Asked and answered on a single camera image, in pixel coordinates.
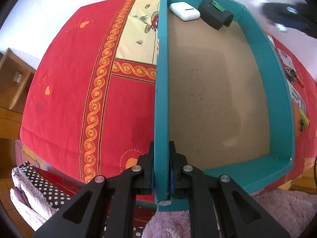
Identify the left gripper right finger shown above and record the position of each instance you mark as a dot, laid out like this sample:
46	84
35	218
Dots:
218	206

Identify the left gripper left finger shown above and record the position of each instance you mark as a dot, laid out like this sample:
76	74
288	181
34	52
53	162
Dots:
105	206

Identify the illustrated ID card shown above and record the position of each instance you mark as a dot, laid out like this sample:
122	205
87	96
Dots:
286	59

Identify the keys with black fob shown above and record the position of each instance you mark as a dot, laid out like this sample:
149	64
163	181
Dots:
293	76

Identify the white remote control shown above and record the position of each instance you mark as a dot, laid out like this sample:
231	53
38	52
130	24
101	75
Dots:
297	98

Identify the lime green utility knife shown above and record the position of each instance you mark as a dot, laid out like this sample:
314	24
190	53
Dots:
304	123

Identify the teal cardboard box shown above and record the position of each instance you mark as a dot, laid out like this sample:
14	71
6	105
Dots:
221	96

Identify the white earbuds case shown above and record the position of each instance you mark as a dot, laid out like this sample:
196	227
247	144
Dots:
184	11

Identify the polka dot folded cloth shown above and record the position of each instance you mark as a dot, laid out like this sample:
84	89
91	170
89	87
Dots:
35	198

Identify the red patterned bedspread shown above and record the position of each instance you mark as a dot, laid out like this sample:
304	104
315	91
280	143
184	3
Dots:
91	105

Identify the orange pouch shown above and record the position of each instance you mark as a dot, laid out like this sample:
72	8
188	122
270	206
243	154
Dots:
297	119

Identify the wooden shelf cabinet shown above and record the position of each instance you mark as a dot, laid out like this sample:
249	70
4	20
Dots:
16	78

